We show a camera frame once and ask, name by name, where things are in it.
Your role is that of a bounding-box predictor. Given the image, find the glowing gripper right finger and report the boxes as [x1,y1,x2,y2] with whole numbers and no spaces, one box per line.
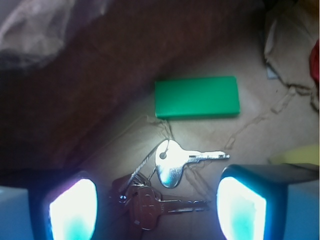
[216,163,320,240]

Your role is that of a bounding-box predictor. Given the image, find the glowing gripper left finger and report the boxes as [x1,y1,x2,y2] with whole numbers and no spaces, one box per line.
[28,170,98,240]

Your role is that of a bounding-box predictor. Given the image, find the silver keys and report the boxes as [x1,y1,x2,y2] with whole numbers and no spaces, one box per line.
[111,139,230,231]

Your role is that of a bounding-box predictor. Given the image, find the yellow sponge piece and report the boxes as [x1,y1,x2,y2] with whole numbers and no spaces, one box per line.
[269,144,320,166]

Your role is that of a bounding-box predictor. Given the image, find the green rectangular block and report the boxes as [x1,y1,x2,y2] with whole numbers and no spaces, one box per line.
[154,76,241,120]

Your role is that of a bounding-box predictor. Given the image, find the brown paper bag tray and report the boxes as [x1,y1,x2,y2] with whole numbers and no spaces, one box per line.
[0,0,320,240]

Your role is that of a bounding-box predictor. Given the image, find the red crumpled tissue paper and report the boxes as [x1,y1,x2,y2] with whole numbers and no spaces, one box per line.
[309,39,320,84]

